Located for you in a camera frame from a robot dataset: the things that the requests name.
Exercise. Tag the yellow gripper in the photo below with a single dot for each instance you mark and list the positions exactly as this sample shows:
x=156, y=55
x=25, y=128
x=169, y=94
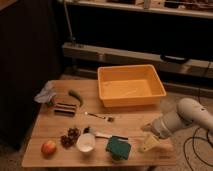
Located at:
x=150, y=140

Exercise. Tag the green sponge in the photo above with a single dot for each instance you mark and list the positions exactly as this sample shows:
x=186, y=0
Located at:
x=118, y=147

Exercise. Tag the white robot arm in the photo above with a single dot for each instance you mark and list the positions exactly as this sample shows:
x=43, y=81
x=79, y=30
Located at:
x=188, y=112

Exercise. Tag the green cup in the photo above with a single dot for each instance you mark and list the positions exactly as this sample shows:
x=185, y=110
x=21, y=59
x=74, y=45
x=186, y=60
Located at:
x=116, y=158

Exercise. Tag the small metal fork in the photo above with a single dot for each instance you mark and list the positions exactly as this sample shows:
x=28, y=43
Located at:
x=108, y=119

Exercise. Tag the orange plastic tub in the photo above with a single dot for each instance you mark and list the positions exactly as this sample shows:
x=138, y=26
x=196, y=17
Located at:
x=129, y=85

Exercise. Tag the white bowl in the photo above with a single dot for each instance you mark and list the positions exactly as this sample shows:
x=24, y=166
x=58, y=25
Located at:
x=86, y=143

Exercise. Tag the dark grape bunch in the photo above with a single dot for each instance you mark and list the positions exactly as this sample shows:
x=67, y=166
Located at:
x=70, y=138

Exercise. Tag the green chili pepper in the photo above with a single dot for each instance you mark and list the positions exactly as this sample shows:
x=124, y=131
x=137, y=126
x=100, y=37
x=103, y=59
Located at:
x=77, y=96

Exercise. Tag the dark rectangular box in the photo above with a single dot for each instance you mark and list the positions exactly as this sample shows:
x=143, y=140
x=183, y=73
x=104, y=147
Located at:
x=65, y=109

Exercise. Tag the red apple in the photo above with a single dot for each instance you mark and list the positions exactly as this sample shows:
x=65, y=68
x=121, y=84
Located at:
x=48, y=147

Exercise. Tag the crumpled grey cloth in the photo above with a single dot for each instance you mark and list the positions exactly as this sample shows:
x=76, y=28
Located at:
x=46, y=95

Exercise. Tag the grey metal shelf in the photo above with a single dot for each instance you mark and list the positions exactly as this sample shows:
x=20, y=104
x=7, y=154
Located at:
x=124, y=57

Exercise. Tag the metal stand pole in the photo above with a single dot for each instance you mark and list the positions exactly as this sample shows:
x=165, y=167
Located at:
x=71, y=36

